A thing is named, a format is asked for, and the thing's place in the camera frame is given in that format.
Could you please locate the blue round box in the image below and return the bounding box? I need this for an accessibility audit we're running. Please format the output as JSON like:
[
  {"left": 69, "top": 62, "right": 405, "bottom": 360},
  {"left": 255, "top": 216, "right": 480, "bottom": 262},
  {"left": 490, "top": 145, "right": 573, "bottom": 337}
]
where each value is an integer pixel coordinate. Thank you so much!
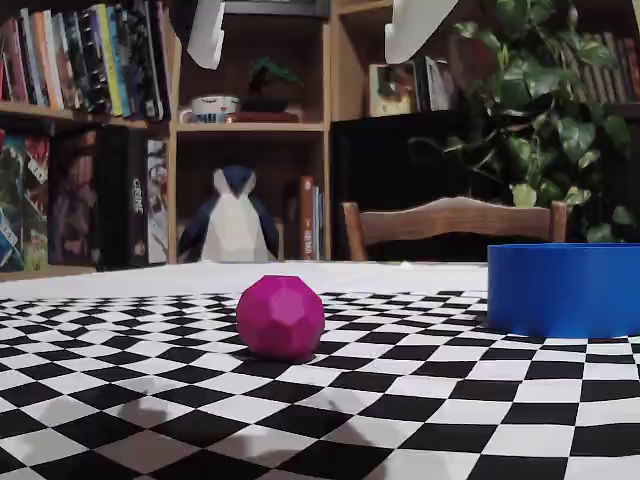
[{"left": 487, "top": 242, "right": 640, "bottom": 339}]

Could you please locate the pink faceted ball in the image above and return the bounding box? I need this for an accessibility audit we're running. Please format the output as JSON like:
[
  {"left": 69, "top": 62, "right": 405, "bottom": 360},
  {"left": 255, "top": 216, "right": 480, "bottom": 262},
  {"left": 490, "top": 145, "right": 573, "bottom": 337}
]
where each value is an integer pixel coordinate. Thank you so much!
[{"left": 236, "top": 273, "right": 326, "bottom": 364}]

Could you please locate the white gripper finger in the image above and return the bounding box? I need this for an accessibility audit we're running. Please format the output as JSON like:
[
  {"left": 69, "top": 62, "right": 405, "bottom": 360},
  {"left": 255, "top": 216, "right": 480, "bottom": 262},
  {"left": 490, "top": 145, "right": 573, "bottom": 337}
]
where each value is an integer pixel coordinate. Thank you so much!
[
  {"left": 187, "top": 0, "right": 226, "bottom": 71},
  {"left": 384, "top": 0, "right": 459, "bottom": 65}
]

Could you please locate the illustrated cream card box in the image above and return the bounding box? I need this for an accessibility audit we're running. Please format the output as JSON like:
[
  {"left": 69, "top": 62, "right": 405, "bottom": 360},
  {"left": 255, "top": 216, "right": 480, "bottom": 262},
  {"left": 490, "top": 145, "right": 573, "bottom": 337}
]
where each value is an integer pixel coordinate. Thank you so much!
[{"left": 369, "top": 62, "right": 420, "bottom": 117}]

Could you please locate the red colourful game box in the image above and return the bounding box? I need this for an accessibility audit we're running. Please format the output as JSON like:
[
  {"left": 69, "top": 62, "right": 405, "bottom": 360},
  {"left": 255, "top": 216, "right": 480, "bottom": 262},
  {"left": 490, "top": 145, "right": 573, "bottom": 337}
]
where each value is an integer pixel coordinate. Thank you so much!
[{"left": 22, "top": 134, "right": 52, "bottom": 271}]

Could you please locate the brown book row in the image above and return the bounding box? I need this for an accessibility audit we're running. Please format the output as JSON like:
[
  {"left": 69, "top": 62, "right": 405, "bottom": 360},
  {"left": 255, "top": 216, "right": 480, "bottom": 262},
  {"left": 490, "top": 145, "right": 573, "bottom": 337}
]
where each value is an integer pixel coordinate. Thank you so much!
[{"left": 559, "top": 32, "right": 640, "bottom": 105}]

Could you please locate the wooden chair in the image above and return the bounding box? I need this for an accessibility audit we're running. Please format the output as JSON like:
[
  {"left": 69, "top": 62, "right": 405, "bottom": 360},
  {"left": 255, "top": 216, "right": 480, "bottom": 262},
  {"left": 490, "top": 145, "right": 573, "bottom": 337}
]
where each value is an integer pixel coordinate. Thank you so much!
[{"left": 342, "top": 196, "right": 570, "bottom": 262}]

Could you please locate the black white checkered mat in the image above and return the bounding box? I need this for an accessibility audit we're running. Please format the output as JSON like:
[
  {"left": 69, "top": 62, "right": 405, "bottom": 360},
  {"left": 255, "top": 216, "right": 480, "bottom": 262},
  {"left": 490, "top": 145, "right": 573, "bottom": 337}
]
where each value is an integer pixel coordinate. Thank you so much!
[{"left": 0, "top": 260, "right": 640, "bottom": 480}]

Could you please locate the wooden bookshelf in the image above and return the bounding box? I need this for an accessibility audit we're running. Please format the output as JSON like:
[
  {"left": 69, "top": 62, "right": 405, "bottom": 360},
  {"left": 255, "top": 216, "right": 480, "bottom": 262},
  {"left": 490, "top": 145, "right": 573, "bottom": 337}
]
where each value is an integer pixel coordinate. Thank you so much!
[{"left": 0, "top": 0, "right": 640, "bottom": 282}]

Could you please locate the black flat box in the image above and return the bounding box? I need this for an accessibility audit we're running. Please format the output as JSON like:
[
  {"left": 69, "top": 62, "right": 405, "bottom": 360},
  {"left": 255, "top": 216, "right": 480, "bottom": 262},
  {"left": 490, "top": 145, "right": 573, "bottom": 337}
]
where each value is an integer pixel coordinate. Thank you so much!
[{"left": 222, "top": 0, "right": 331, "bottom": 20}]

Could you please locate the white face mug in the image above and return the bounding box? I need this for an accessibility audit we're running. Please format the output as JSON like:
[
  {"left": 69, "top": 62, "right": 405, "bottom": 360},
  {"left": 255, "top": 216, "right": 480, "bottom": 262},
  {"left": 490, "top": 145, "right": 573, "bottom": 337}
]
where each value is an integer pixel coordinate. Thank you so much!
[{"left": 179, "top": 95, "right": 242, "bottom": 125}]

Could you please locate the paper penguin figure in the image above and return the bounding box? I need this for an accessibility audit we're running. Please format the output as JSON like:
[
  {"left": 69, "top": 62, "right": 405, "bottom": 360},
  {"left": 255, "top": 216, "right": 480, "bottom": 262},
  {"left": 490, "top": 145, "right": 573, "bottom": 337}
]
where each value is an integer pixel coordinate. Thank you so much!
[{"left": 177, "top": 164, "right": 280, "bottom": 264}]

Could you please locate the white game box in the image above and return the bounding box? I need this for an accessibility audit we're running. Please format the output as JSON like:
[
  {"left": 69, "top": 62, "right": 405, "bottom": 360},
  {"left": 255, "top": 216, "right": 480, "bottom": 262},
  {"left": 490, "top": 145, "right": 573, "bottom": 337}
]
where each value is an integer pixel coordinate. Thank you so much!
[{"left": 146, "top": 138, "right": 170, "bottom": 265}]

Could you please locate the black Crime game box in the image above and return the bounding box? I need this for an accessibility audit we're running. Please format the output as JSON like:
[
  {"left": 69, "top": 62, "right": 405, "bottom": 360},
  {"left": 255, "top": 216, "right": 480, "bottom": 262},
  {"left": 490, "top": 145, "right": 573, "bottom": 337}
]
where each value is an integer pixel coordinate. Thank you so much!
[{"left": 98, "top": 127, "right": 150, "bottom": 270}]

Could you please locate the bonsai tree model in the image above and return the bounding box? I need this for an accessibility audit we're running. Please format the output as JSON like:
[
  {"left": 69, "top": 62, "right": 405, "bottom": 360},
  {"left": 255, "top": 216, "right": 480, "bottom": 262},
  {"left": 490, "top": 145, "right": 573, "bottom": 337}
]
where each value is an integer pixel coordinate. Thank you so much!
[{"left": 232, "top": 55, "right": 306, "bottom": 124}]

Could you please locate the black cabinet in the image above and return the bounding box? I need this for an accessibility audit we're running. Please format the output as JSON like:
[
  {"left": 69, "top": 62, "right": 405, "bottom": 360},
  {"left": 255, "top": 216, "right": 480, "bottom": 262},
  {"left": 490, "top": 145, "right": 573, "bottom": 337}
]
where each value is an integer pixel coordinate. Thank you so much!
[{"left": 329, "top": 110, "right": 640, "bottom": 262}]

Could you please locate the green pothos plant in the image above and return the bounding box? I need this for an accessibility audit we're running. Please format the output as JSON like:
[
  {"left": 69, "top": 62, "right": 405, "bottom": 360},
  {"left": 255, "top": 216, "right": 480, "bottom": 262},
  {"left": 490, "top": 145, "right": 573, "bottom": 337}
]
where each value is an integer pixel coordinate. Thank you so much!
[{"left": 407, "top": 0, "right": 640, "bottom": 246}]

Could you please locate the orange spine book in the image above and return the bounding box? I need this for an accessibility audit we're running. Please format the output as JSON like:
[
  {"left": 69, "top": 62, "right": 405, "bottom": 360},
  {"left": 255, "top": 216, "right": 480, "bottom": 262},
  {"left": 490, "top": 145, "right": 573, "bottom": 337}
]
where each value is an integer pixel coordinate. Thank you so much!
[{"left": 299, "top": 175, "right": 317, "bottom": 261}]

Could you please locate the yellow book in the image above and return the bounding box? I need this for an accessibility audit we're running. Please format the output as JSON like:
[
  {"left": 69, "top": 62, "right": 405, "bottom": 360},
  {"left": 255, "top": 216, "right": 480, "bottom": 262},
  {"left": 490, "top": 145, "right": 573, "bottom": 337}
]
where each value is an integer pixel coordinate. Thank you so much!
[{"left": 97, "top": 3, "right": 125, "bottom": 117}]

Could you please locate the black patterned book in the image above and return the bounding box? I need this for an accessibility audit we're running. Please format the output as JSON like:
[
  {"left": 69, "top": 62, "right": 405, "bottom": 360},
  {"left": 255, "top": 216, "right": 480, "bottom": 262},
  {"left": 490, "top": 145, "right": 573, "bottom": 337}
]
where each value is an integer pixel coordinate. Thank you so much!
[{"left": 124, "top": 0, "right": 165, "bottom": 121}]

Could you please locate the dark purple game box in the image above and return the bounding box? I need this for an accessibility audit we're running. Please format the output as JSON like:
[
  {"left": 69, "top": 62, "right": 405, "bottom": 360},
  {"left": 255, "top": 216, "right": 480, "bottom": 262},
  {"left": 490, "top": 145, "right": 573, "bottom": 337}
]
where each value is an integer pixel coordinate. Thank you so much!
[{"left": 48, "top": 132, "right": 100, "bottom": 267}]

